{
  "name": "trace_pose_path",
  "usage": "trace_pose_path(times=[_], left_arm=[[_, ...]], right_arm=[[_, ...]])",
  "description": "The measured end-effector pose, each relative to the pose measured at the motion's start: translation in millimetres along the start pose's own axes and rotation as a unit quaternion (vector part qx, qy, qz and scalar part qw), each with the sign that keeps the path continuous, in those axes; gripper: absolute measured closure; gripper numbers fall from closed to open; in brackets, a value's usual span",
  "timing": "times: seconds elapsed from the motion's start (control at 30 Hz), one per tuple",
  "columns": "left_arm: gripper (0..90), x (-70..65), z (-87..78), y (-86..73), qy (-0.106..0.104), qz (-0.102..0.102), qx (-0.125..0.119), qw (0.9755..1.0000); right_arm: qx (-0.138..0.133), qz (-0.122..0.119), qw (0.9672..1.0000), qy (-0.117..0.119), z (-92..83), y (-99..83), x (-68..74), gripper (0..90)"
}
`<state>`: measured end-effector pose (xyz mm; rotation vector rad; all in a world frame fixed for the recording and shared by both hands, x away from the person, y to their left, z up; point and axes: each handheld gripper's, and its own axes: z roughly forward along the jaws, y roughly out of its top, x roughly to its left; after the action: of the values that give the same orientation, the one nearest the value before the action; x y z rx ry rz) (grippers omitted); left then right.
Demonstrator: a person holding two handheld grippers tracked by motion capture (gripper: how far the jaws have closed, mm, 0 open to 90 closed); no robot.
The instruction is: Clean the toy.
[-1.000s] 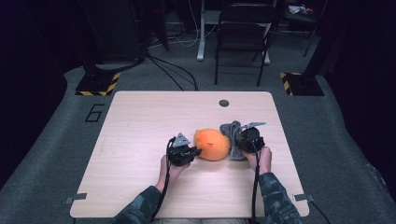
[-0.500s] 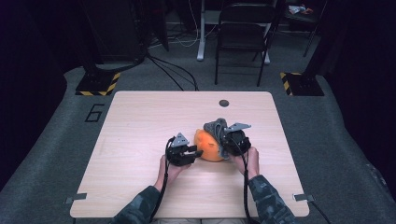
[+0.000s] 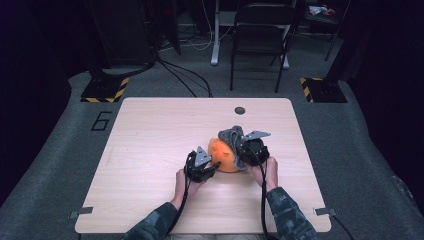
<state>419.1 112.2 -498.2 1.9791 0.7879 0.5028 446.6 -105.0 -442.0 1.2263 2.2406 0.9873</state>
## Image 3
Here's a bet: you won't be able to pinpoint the white desk leg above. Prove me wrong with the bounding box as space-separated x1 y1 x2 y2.
210 0 222 66

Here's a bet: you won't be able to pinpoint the grey cloth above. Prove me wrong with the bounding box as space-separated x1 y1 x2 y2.
218 125 249 171

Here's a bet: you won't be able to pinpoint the hand-held gripper cable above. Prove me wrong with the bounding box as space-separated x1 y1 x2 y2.
253 146 272 240
164 159 194 238

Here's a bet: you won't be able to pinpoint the black floor cables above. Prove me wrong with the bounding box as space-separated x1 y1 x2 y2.
158 59 214 98

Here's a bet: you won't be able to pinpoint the person's right hand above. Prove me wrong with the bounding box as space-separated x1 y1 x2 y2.
249 156 279 193

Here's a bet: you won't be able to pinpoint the black yellow-striped stand base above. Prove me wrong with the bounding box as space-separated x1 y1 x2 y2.
80 77 130 104
299 77 348 104

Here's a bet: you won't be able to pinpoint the black folding chair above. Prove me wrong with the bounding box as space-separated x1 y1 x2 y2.
229 2 298 94

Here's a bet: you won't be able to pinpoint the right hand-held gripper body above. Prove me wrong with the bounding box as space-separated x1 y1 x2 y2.
238 130 272 167

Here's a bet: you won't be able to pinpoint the orange plush toy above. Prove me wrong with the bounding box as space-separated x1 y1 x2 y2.
207 137 242 174

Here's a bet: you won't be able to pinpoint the grey table edge clip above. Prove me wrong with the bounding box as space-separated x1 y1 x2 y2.
69 206 94 219
314 207 338 217

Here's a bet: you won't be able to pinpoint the left hand-held gripper cable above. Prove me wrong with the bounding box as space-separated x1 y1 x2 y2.
164 159 194 238

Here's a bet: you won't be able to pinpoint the black cable at table edge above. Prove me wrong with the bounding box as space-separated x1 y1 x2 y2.
331 214 356 240

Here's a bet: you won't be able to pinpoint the person's left hand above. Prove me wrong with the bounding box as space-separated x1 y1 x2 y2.
175 169 205 201

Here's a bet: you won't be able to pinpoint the black cabinet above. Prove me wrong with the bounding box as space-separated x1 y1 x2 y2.
88 0 158 68

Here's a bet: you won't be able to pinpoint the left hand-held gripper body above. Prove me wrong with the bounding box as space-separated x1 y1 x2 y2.
184 145 218 184

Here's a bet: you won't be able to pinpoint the right hand-held gripper cable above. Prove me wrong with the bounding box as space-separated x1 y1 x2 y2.
253 146 272 240

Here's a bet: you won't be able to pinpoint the white floor cables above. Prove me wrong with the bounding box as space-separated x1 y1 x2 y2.
159 0 234 53

